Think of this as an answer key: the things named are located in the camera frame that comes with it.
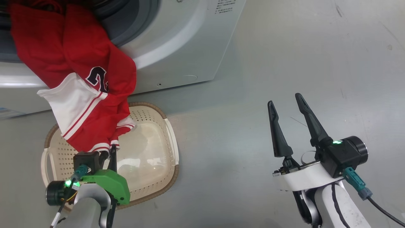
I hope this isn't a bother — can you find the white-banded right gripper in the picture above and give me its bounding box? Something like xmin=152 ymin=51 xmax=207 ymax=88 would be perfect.
xmin=267 ymin=92 xmax=369 ymax=191

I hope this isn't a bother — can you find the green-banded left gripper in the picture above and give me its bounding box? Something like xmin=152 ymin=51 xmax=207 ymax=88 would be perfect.
xmin=45 ymin=144 xmax=131 ymax=207

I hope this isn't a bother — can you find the red and white jersey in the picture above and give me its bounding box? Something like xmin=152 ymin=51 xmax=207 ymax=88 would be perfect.
xmin=8 ymin=0 xmax=137 ymax=153

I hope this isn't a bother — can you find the cream perforated laundry basket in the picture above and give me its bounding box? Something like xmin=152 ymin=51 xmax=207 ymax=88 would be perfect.
xmin=40 ymin=102 xmax=180 ymax=210

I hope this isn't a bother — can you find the grey rubber door gasket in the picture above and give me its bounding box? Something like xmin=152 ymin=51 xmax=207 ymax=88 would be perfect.
xmin=0 ymin=0 xmax=160 ymax=62

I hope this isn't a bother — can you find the white front-load washing machine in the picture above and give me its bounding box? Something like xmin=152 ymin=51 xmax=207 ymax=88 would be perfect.
xmin=0 ymin=0 xmax=246 ymax=119

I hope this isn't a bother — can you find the oval white filter cover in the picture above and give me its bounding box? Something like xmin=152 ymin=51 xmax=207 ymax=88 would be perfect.
xmin=156 ymin=74 xmax=198 ymax=88

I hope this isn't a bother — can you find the blue energy label sticker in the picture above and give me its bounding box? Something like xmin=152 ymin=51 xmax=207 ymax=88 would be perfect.
xmin=0 ymin=107 xmax=26 ymax=119

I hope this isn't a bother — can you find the small printed text sticker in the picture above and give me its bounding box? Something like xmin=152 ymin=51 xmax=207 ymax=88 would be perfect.
xmin=214 ymin=0 xmax=237 ymax=15

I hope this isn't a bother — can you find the teal left camera connector cable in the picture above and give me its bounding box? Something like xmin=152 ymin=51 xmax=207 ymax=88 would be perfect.
xmin=50 ymin=164 xmax=90 ymax=228

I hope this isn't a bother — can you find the teal camera connector cable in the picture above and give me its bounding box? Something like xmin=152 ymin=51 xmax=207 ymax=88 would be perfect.
xmin=50 ymin=164 xmax=90 ymax=228
xmin=343 ymin=167 xmax=405 ymax=227

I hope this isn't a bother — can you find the teal right camera connector cable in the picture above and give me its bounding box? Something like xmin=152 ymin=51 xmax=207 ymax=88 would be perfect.
xmin=343 ymin=167 xmax=405 ymax=227

